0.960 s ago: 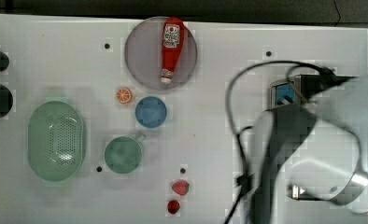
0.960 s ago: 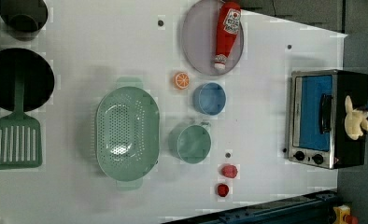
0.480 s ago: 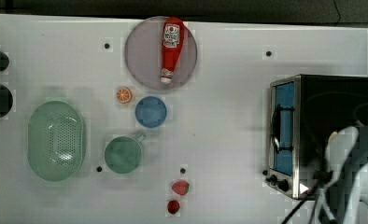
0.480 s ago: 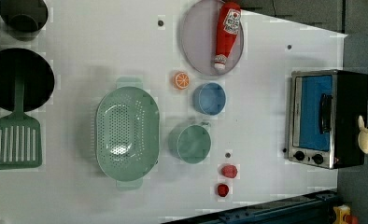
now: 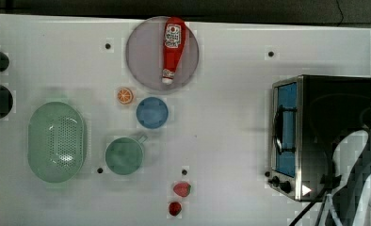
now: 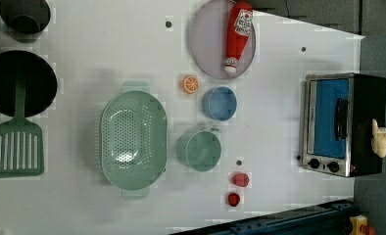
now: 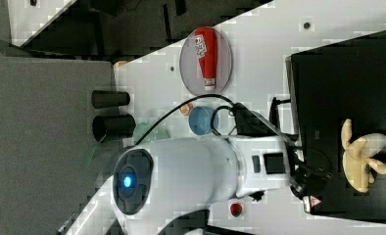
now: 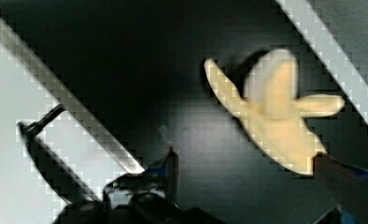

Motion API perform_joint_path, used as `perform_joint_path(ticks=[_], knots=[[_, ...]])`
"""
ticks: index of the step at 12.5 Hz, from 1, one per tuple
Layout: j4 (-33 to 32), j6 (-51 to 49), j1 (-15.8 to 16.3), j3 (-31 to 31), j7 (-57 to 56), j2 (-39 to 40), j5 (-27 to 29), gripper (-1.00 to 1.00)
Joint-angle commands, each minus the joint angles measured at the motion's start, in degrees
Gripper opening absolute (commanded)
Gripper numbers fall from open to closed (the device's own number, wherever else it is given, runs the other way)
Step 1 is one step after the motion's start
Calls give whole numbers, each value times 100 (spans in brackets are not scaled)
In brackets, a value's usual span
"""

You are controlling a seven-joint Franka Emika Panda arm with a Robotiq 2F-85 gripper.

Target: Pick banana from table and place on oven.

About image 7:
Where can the blue cup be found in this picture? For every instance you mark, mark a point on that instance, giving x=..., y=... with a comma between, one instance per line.
x=200, y=120

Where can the green spatula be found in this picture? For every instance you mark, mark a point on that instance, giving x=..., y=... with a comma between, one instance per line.
x=89, y=155

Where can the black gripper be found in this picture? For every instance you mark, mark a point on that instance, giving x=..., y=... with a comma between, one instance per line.
x=305, y=179

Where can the small red strawberry toy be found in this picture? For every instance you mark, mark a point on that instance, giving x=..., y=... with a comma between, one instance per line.
x=236, y=209

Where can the black cylinder cup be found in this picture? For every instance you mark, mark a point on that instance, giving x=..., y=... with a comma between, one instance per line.
x=108, y=99
x=113, y=128

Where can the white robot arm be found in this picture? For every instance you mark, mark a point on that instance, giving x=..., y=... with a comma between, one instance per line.
x=167, y=187

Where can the orange slice toy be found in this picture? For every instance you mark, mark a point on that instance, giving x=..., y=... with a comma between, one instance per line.
x=186, y=109

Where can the grey round plate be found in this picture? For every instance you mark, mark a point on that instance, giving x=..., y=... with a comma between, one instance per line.
x=190, y=70

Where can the peeled toy banana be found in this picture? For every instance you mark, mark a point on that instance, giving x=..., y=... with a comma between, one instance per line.
x=358, y=158

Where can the red ketchup bottle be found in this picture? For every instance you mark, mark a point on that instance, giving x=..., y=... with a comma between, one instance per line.
x=205, y=44

